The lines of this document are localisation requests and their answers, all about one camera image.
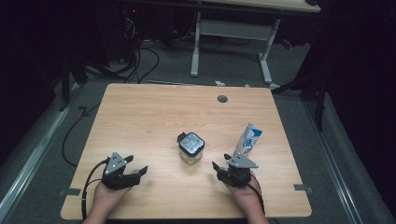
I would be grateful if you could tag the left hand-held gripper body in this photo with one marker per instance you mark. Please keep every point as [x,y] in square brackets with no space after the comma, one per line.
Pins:
[115,180]

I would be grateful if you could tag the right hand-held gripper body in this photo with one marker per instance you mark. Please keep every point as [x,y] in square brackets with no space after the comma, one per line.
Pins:
[238,175]

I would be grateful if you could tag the white and blue milk carton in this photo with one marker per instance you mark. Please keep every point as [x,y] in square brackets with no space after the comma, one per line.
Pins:
[247,143]

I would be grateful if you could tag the glass jar with black lid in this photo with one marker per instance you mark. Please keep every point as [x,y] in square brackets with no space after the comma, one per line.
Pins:
[191,146]

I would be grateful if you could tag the person's left hand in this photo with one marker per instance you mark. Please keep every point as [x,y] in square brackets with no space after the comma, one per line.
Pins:
[107,199]

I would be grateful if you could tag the person's right hand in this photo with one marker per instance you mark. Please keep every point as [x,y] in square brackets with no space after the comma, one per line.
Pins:
[247,196]

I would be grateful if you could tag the grey tape strip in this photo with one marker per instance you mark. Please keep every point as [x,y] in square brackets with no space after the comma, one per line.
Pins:
[71,192]
[302,188]

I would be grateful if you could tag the round grey table grommet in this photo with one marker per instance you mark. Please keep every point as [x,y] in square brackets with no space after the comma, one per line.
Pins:
[222,99]

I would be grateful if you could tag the white plug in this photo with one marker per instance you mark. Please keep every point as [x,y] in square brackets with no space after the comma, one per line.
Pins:
[219,83]

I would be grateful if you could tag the black metal stand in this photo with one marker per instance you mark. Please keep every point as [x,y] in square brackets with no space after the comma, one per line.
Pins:
[66,84]
[320,102]

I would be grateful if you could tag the white-framed wooden desk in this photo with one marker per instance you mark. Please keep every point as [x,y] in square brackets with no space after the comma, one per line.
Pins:
[233,30]

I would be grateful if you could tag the grey metal floor rail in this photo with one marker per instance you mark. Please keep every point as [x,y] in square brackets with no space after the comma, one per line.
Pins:
[28,168]
[334,174]

